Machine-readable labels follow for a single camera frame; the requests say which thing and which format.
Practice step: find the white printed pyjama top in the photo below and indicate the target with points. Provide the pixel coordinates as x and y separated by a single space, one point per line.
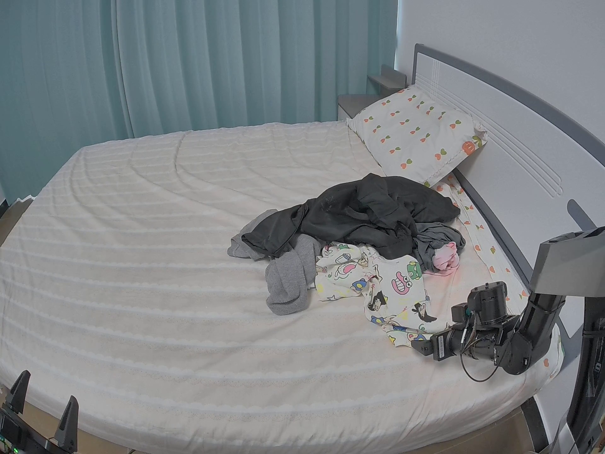
392 291

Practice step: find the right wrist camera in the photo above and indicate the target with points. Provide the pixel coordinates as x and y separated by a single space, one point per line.
461 312

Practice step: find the bed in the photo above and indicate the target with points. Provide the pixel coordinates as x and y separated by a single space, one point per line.
165 253

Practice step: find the pink garment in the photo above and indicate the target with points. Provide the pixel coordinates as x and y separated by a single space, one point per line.
446 258

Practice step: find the dark grey garment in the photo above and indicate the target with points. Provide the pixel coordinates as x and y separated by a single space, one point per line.
432 239

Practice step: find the white printed pillow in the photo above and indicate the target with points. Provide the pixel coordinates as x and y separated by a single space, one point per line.
416 130

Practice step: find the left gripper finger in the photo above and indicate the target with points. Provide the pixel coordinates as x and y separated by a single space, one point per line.
68 423
21 395

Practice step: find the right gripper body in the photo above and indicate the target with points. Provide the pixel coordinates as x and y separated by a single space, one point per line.
451 343

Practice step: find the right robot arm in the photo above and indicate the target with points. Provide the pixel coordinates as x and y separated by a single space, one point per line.
534 329

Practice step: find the black garment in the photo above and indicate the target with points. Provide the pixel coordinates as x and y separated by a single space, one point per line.
359 215

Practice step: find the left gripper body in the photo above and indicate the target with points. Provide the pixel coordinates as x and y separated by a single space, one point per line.
19 433

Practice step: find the grey bedside table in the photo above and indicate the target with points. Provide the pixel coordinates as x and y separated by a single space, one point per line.
354 104

